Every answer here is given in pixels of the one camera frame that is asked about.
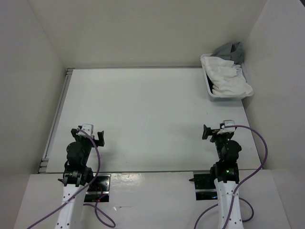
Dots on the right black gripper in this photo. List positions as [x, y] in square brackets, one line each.
[208, 131]

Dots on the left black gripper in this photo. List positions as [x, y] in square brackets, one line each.
[100, 141]

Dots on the white pleated skirt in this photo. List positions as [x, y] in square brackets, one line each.
[226, 75]

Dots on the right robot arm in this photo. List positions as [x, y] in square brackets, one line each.
[225, 174]

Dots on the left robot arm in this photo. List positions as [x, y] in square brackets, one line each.
[77, 176]

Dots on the white plastic basket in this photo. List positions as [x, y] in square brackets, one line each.
[222, 96]

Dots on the grey skirt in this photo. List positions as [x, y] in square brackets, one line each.
[231, 51]

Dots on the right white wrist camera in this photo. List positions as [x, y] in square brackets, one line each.
[227, 126]

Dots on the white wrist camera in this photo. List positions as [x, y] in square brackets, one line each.
[227, 126]
[85, 129]

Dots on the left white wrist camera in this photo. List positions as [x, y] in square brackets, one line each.
[85, 129]

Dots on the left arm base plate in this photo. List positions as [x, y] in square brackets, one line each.
[99, 190]

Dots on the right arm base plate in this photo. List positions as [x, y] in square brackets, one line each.
[204, 186]

